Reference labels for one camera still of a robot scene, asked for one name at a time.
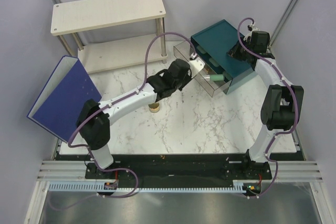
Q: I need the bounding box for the green white cosmetic tube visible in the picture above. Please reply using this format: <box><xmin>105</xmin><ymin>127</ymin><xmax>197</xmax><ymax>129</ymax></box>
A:
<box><xmin>203</xmin><ymin>74</ymin><xmax>225</xmax><ymax>82</ymax></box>

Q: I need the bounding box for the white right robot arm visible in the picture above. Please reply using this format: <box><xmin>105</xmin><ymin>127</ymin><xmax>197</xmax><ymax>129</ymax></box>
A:
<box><xmin>228</xmin><ymin>25</ymin><xmax>304</xmax><ymax>179</ymax></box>

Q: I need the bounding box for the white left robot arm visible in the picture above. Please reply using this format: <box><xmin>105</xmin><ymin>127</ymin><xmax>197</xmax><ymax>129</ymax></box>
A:
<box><xmin>76</xmin><ymin>59</ymin><xmax>192</xmax><ymax>178</ymax></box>

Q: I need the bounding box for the teal drawer cabinet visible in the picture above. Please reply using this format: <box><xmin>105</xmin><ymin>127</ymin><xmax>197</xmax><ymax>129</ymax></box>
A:
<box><xmin>189</xmin><ymin>19</ymin><xmax>259</xmax><ymax>95</ymax></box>

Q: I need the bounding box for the gold cosmetic jar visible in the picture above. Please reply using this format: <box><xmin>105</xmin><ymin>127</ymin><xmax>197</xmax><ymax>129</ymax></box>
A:
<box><xmin>148</xmin><ymin>102</ymin><xmax>160</xmax><ymax>113</ymax></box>

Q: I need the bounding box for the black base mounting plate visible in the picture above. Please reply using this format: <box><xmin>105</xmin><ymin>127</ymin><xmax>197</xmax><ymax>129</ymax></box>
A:
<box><xmin>56</xmin><ymin>152</ymin><xmax>304</xmax><ymax>188</ymax></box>

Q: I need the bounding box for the white two-tier shelf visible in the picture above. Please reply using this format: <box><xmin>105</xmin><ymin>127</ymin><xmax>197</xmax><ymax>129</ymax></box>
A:
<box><xmin>50</xmin><ymin>0</ymin><xmax>167</xmax><ymax>73</ymax></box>

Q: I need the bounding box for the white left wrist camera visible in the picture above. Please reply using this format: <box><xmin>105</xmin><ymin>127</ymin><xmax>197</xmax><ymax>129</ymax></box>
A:
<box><xmin>188</xmin><ymin>52</ymin><xmax>205</xmax><ymax>79</ymax></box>

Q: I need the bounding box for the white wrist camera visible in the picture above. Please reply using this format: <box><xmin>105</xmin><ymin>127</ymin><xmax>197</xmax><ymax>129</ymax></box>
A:
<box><xmin>188</xmin><ymin>52</ymin><xmax>205</xmax><ymax>79</ymax></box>
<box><xmin>247</xmin><ymin>22</ymin><xmax>260</xmax><ymax>32</ymax></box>

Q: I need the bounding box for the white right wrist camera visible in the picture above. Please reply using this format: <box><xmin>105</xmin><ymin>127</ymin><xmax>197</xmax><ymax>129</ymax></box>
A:
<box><xmin>247</xmin><ymin>22</ymin><xmax>260</xmax><ymax>32</ymax></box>

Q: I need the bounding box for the blue ring binder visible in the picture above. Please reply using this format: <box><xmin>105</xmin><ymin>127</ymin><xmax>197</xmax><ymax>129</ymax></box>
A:
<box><xmin>27</xmin><ymin>56</ymin><xmax>102</xmax><ymax>142</ymax></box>

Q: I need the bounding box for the light blue cable duct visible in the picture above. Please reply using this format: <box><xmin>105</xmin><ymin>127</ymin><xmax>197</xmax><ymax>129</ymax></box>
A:
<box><xmin>48</xmin><ymin>182</ymin><xmax>246</xmax><ymax>193</ymax></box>

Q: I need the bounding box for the aluminium front rail frame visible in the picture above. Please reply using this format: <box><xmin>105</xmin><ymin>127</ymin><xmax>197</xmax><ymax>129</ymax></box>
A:
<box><xmin>25</xmin><ymin>147</ymin><xmax>334</xmax><ymax>223</ymax></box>

